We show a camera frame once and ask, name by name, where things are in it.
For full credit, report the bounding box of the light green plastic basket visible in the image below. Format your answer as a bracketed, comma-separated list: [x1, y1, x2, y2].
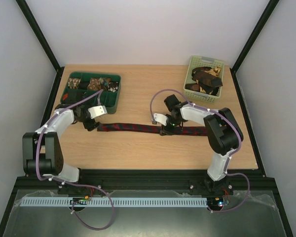
[183, 55, 224, 103]

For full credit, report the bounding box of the light blue cable duct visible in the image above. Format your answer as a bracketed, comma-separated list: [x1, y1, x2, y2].
[20, 197, 208, 208]

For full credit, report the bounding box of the purple cable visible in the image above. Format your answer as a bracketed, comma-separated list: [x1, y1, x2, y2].
[149, 89, 250, 213]
[36, 89, 116, 230]

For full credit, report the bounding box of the rolled tie brown white pattern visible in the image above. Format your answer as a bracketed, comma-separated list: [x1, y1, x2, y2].
[67, 78, 81, 89]

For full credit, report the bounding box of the red navy striped tie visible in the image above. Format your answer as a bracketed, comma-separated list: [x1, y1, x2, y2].
[102, 123, 207, 136]

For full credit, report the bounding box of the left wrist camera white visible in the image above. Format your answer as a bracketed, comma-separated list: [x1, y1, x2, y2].
[88, 105, 108, 119]

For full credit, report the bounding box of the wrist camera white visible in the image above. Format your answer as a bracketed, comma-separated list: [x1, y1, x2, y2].
[152, 113, 168, 126]
[88, 105, 108, 119]

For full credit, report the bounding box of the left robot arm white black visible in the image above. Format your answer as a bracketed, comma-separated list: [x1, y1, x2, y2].
[22, 104, 108, 183]

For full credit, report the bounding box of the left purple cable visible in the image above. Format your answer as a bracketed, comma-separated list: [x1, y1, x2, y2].
[36, 89, 116, 230]

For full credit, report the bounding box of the rolled tie orange brown pattern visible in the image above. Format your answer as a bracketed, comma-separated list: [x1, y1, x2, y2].
[87, 78, 102, 91]

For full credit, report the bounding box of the black aluminium frame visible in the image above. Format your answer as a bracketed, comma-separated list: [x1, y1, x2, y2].
[0, 0, 293, 237]

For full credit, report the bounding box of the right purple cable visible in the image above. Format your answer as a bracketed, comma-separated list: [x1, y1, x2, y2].
[149, 89, 250, 213]

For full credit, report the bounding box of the rolled tie teal brown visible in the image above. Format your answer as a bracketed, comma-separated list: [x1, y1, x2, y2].
[99, 78, 111, 91]

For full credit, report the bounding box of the green compartment tray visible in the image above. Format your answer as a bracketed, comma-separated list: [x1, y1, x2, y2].
[60, 71, 121, 114]

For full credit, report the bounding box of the pile of brown ties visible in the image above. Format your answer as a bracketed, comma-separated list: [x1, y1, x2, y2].
[185, 67, 223, 96]

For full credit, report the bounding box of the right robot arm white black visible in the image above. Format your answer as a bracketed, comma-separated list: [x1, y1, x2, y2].
[151, 94, 243, 194]

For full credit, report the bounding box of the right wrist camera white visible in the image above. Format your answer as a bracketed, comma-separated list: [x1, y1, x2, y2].
[152, 113, 168, 126]

